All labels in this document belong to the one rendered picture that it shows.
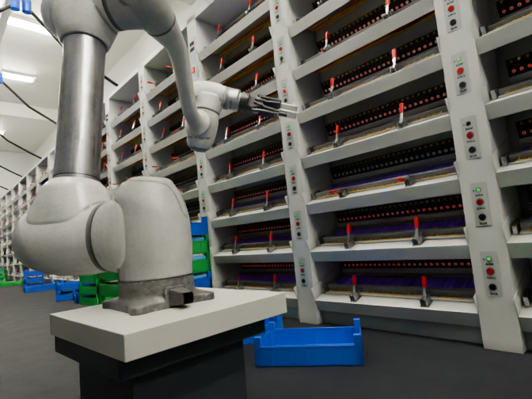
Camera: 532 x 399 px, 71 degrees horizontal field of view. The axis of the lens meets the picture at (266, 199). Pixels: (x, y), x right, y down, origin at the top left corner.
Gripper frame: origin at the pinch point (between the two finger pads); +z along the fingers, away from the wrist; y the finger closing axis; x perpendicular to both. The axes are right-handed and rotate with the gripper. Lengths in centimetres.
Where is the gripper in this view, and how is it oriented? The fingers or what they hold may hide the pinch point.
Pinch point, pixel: (288, 111)
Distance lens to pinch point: 155.4
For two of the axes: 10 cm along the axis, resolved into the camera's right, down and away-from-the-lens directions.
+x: 1.4, -7.1, -6.9
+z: 9.8, 2.0, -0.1
